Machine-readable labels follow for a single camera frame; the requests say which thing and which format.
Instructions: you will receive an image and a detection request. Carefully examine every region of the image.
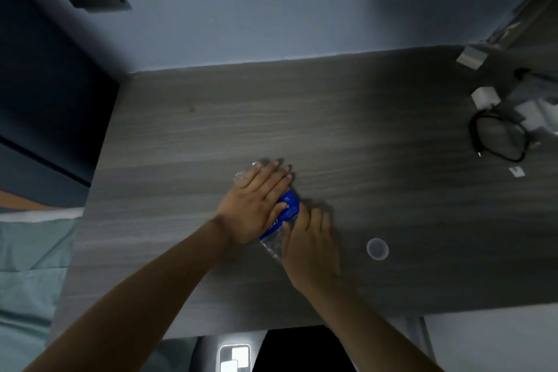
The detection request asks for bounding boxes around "person's left hand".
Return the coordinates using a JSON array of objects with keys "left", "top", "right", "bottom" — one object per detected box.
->
[{"left": 215, "top": 160, "right": 294, "bottom": 247}]

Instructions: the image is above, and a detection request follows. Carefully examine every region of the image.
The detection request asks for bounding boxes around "person's right hand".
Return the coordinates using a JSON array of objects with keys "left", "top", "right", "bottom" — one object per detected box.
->
[{"left": 281, "top": 208, "right": 341, "bottom": 292}]

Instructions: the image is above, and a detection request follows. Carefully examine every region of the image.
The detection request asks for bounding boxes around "clear plastic bottle blue label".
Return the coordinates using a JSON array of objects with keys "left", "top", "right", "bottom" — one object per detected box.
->
[{"left": 234, "top": 162, "right": 301, "bottom": 263}]

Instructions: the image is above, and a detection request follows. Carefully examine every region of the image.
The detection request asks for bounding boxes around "person's left forearm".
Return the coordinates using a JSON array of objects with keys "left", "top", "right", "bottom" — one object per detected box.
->
[{"left": 24, "top": 215, "right": 234, "bottom": 372}]

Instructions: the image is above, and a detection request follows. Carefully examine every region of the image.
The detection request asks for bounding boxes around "person's right forearm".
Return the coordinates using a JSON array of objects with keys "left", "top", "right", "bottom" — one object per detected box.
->
[{"left": 283, "top": 269, "right": 445, "bottom": 372}]

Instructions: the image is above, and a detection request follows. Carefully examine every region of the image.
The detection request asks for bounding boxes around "clear bottle cap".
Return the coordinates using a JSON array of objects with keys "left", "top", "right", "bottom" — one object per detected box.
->
[{"left": 366, "top": 238, "right": 389, "bottom": 262}]

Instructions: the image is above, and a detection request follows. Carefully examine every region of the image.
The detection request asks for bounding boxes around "white charger block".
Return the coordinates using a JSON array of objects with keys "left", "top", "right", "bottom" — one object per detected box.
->
[{"left": 471, "top": 87, "right": 501, "bottom": 110}]

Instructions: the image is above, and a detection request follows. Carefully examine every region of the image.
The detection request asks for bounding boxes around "grey cardboard piece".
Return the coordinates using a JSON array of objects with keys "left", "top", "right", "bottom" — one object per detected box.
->
[{"left": 456, "top": 45, "right": 490, "bottom": 68}]

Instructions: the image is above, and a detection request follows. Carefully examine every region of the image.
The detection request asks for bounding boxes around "white paper box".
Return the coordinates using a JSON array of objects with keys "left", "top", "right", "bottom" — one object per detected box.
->
[{"left": 514, "top": 98, "right": 558, "bottom": 137}]

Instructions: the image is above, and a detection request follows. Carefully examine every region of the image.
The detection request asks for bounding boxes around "light green bed sheet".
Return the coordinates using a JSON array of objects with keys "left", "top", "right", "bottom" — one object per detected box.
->
[{"left": 0, "top": 210, "right": 83, "bottom": 372}]

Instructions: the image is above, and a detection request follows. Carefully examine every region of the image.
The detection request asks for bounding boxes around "black cable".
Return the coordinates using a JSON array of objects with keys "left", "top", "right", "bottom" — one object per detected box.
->
[{"left": 468, "top": 109, "right": 531, "bottom": 162}]

